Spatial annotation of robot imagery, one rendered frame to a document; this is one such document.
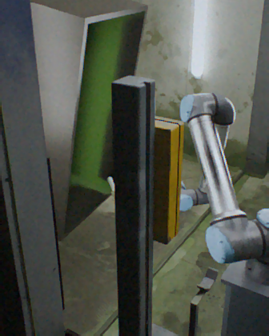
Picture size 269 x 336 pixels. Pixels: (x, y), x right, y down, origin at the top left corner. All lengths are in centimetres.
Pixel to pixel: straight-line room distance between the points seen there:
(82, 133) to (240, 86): 168
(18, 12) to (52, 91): 83
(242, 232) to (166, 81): 268
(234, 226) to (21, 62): 99
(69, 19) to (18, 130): 74
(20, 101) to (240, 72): 284
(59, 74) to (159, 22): 230
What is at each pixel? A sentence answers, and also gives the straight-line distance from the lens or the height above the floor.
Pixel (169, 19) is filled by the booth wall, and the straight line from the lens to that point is 403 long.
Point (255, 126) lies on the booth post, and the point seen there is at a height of 51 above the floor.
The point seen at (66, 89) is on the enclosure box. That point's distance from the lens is 190.
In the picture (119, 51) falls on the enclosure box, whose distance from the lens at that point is 240.
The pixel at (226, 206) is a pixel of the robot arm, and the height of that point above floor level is 95.
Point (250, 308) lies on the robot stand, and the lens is 188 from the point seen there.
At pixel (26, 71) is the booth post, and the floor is 156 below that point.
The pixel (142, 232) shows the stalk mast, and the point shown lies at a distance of 83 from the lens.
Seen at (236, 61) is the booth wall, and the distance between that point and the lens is 381.
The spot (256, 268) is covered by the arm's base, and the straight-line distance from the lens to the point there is 183.
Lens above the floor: 182
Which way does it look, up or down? 25 degrees down
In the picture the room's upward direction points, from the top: straight up
